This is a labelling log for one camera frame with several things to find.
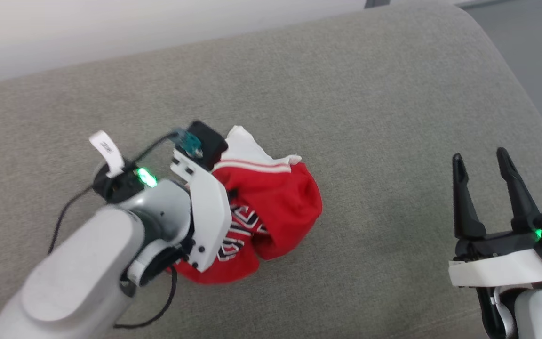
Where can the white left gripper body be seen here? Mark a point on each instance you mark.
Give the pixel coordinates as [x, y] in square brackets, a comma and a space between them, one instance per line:
[210, 212]

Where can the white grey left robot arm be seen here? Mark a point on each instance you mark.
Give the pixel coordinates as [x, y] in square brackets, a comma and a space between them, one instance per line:
[78, 273]

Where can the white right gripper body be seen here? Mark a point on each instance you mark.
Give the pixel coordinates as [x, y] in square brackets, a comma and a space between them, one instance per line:
[497, 270]

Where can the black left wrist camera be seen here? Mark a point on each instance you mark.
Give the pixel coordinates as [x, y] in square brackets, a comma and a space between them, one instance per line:
[210, 141]

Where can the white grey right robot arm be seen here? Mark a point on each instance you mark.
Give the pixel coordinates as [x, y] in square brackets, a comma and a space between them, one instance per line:
[534, 313]

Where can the grey fabric sofa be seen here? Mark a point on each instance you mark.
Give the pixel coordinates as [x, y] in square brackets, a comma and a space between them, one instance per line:
[393, 117]

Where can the red Bulls basketball jersey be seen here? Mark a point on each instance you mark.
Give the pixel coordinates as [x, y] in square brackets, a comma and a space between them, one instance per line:
[290, 207]

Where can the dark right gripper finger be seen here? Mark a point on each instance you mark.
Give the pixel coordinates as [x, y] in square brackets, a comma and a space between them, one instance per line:
[464, 207]
[518, 193]

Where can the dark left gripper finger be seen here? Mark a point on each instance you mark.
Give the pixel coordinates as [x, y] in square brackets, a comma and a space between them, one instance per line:
[232, 193]

